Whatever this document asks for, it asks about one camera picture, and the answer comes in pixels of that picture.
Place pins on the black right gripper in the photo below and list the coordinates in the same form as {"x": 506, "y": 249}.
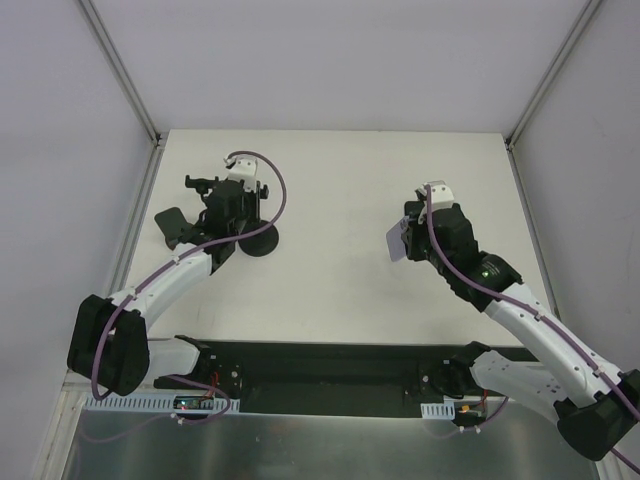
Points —
{"x": 415, "y": 232}

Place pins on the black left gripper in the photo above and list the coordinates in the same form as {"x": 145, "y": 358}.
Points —
{"x": 220, "y": 185}

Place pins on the lilac case smartphone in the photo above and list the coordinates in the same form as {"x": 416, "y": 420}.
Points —
{"x": 395, "y": 244}

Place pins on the black round base phone stand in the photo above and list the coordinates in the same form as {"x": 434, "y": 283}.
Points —
{"x": 202, "y": 186}

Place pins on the wooden base phone stand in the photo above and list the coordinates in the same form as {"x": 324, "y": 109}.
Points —
{"x": 175, "y": 228}

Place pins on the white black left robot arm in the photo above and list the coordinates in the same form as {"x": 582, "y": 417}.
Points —
{"x": 110, "y": 343}

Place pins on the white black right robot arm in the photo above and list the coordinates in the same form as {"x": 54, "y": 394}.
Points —
{"x": 590, "y": 400}

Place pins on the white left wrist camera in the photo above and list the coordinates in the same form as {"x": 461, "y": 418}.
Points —
{"x": 242, "y": 170}

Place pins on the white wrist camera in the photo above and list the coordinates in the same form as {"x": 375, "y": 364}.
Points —
{"x": 442, "y": 197}
{"x": 242, "y": 170}

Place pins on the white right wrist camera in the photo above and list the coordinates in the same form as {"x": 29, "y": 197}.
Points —
{"x": 442, "y": 197}

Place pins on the right white cable duct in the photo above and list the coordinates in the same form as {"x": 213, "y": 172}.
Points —
{"x": 450, "y": 409}

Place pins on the white cable duct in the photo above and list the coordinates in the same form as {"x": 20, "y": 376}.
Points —
{"x": 164, "y": 404}
{"x": 450, "y": 409}

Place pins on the left white cable duct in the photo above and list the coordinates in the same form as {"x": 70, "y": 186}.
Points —
{"x": 164, "y": 404}

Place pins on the left aluminium frame rail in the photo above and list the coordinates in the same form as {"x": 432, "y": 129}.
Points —
{"x": 58, "y": 447}

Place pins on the aluminium frame rail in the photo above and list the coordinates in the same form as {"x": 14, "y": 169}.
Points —
{"x": 567, "y": 48}
{"x": 58, "y": 447}

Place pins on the right aluminium frame rail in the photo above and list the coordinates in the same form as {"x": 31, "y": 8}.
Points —
{"x": 567, "y": 48}

